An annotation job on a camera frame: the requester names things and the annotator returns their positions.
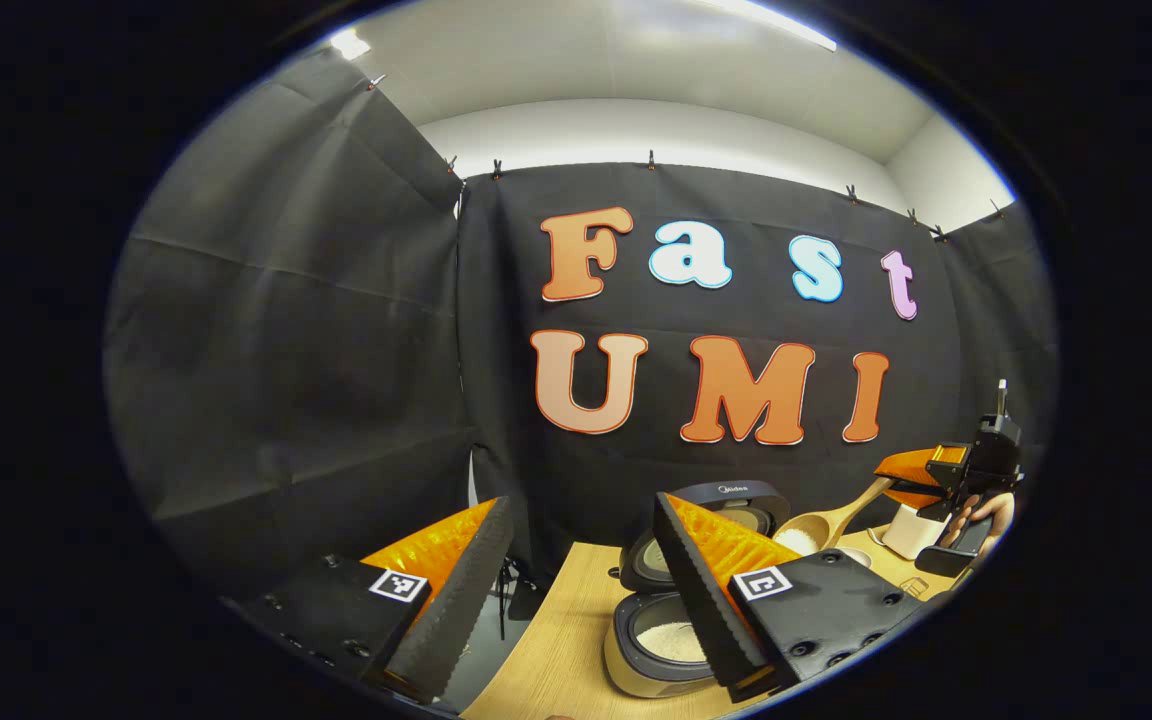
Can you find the black backdrop cloth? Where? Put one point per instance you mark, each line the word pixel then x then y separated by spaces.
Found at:
pixel 286 350

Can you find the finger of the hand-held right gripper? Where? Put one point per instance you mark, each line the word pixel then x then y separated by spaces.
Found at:
pixel 921 496
pixel 921 465

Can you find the black and beige rice cooker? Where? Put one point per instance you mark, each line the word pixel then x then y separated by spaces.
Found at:
pixel 736 492

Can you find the wooden spoon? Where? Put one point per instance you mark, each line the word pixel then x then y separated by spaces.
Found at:
pixel 836 520

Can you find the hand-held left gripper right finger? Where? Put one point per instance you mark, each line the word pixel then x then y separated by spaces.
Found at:
pixel 701 600

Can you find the white round plate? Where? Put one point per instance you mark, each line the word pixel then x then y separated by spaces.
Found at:
pixel 856 557

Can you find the square ceiling light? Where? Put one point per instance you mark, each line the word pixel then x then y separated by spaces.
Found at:
pixel 350 44

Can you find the black metal stand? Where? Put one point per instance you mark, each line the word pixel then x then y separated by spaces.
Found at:
pixel 516 600

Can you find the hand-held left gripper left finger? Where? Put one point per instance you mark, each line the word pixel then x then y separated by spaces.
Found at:
pixel 466 590

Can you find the white toaster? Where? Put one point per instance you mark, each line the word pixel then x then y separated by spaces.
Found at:
pixel 901 535

